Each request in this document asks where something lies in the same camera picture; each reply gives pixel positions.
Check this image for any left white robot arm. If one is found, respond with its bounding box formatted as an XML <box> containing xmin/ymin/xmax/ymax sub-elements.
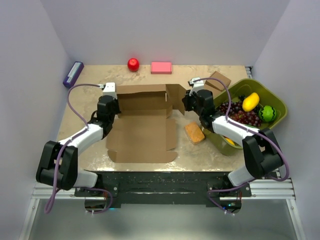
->
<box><xmin>36</xmin><ymin>95</ymin><xmax>121</xmax><ymax>196</ymax></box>

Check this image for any small brown box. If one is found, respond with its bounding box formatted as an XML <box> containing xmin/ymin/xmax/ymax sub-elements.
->
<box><xmin>204</xmin><ymin>84</ymin><xmax>217</xmax><ymax>95</ymax></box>
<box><xmin>206</xmin><ymin>71</ymin><xmax>231</xmax><ymax>92</ymax></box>

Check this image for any purple grapes bunch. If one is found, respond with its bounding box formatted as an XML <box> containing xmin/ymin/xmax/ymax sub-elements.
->
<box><xmin>217</xmin><ymin>101</ymin><xmax>262</xmax><ymax>128</ymax></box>

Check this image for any large brown cardboard box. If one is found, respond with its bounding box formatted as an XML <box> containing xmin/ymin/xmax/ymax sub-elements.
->
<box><xmin>106</xmin><ymin>83</ymin><xmax>187</xmax><ymax>164</ymax></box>

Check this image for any purple flat box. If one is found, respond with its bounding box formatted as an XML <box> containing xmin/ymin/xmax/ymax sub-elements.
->
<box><xmin>62</xmin><ymin>61</ymin><xmax>84</xmax><ymax>89</ymax></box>

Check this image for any orange sponge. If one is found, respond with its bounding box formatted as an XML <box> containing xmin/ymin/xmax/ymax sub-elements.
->
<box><xmin>184</xmin><ymin>121</ymin><xmax>205</xmax><ymax>145</ymax></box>

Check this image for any small brown box left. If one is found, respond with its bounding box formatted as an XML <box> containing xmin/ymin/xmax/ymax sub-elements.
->
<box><xmin>204</xmin><ymin>84</ymin><xmax>217</xmax><ymax>95</ymax></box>

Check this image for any olive green plastic bin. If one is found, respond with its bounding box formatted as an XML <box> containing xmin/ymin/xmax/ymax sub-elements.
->
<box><xmin>203</xmin><ymin>78</ymin><xmax>288</xmax><ymax>156</ymax></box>

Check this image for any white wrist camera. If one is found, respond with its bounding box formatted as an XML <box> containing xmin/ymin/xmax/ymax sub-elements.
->
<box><xmin>99</xmin><ymin>82</ymin><xmax>118</xmax><ymax>100</ymax></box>
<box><xmin>188</xmin><ymin>77</ymin><xmax>205</xmax><ymax>96</ymax></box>

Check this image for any toy watermelon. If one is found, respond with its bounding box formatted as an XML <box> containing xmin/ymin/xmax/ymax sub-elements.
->
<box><xmin>258</xmin><ymin>105</ymin><xmax>277</xmax><ymax>123</ymax></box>

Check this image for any red apple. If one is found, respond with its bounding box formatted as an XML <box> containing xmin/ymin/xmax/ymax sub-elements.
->
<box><xmin>127</xmin><ymin>58</ymin><xmax>140</xmax><ymax>72</ymax></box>

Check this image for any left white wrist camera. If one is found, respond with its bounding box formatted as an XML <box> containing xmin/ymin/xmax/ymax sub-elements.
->
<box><xmin>99</xmin><ymin>82</ymin><xmax>118</xmax><ymax>100</ymax></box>

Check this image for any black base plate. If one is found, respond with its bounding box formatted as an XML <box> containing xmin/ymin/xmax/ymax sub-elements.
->
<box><xmin>74</xmin><ymin>171</ymin><xmax>254</xmax><ymax>213</ymax></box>

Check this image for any yellow mango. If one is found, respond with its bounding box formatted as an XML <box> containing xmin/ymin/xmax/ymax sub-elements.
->
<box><xmin>242</xmin><ymin>92</ymin><xmax>260</xmax><ymax>112</ymax></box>

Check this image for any small brown box right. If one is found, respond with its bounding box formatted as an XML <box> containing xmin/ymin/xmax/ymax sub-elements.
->
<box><xmin>206</xmin><ymin>71</ymin><xmax>231</xmax><ymax>92</ymax></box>

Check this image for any pink flat box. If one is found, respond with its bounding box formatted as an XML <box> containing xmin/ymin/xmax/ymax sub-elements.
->
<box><xmin>150</xmin><ymin>61</ymin><xmax>172</xmax><ymax>75</ymax></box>

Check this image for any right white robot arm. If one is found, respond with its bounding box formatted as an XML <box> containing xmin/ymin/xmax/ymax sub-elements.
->
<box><xmin>182</xmin><ymin>89</ymin><xmax>288</xmax><ymax>197</ymax></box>

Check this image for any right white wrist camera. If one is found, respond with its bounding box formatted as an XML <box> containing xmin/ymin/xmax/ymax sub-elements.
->
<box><xmin>188</xmin><ymin>77</ymin><xmax>205</xmax><ymax>96</ymax></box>

